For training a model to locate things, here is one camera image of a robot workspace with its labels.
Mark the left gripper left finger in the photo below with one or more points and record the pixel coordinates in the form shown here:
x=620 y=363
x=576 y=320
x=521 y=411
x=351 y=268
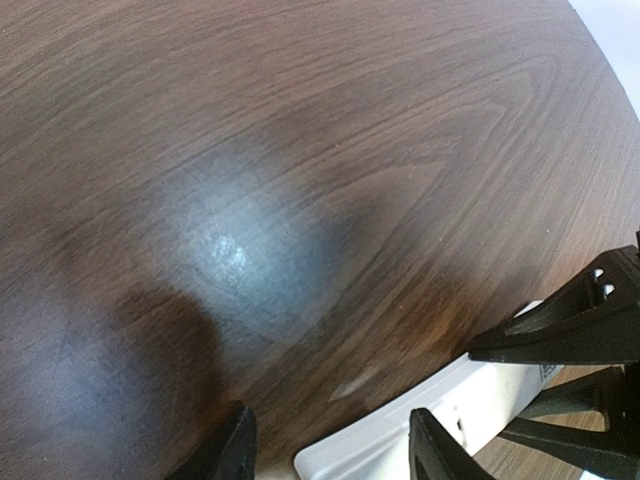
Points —
x=228 y=452

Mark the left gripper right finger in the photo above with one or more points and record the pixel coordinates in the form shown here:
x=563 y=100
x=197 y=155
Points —
x=435 y=455

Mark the white remote control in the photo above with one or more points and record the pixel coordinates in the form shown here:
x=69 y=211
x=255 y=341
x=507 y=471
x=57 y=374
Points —
x=469 y=402

